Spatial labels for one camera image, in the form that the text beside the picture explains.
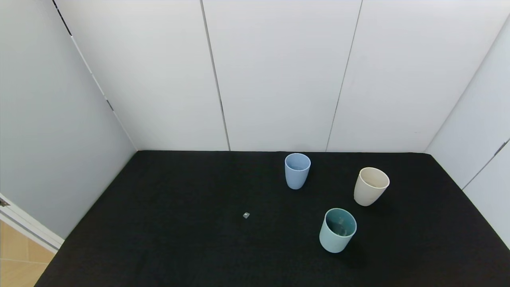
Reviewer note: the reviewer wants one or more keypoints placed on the mint green plastic cup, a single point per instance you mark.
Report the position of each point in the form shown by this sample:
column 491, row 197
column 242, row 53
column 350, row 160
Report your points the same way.
column 330, row 241

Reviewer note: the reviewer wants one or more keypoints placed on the light blue plastic cup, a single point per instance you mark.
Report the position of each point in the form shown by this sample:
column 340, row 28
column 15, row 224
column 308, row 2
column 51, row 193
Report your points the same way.
column 297, row 177

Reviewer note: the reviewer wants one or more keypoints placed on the black tablecloth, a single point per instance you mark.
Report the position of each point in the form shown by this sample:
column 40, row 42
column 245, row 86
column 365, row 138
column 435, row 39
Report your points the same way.
column 179, row 223

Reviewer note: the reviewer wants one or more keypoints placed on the beige plastic cup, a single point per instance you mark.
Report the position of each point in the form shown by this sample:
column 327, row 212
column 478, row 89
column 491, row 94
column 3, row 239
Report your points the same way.
column 364, row 195

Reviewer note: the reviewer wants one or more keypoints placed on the small dark door hinge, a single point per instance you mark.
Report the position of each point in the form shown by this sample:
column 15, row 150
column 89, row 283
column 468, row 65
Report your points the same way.
column 2, row 203

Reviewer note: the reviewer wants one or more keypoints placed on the small wall panel hinge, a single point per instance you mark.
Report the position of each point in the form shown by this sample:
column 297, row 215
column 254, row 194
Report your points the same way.
column 500, row 148
column 110, row 105

